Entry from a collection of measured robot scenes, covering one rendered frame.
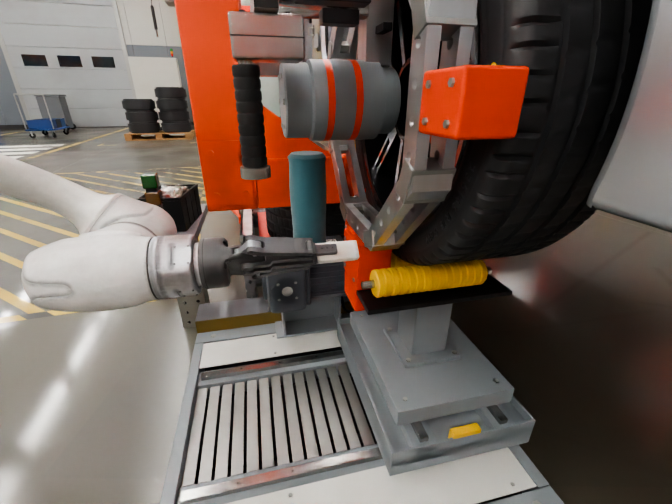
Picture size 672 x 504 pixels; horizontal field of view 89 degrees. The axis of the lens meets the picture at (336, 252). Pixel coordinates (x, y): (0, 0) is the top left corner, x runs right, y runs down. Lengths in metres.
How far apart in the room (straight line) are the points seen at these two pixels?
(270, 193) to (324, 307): 0.47
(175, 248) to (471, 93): 0.40
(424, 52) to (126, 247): 0.44
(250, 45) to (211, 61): 0.63
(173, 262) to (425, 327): 0.64
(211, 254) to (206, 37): 0.75
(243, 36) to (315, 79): 0.18
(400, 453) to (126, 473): 0.68
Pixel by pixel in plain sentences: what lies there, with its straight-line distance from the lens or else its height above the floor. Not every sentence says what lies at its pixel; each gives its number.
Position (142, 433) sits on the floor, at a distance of 1.21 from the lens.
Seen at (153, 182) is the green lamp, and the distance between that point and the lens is 1.11.
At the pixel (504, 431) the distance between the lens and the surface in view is 0.97.
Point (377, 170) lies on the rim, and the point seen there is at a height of 0.68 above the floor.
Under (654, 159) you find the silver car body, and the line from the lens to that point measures 0.44.
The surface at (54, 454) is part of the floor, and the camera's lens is 1.28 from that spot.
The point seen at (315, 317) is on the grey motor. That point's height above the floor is 0.09.
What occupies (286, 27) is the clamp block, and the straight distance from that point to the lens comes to 0.50.
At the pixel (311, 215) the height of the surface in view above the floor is 0.60.
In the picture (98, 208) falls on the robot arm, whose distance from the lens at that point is 0.66.
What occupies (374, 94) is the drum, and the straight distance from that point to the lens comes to 0.66.
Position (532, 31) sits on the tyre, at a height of 0.92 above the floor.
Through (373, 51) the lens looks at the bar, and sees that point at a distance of 0.71.
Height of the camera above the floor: 0.85
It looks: 24 degrees down
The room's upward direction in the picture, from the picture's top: straight up
